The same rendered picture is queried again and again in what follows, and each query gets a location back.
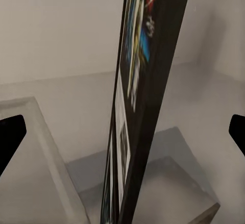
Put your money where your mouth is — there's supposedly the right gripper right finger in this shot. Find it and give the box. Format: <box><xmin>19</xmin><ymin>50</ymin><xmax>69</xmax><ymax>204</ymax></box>
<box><xmin>229</xmin><ymin>114</ymin><xmax>245</xmax><ymax>155</ymax></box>

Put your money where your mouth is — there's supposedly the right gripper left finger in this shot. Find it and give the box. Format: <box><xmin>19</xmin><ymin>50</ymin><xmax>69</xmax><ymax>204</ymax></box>
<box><xmin>0</xmin><ymin>115</ymin><xmax>27</xmax><ymax>176</ymax></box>

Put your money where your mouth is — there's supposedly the poster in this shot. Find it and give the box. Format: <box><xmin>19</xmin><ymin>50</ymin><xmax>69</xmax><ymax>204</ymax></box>
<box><xmin>112</xmin><ymin>0</ymin><xmax>188</xmax><ymax>224</ymax></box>

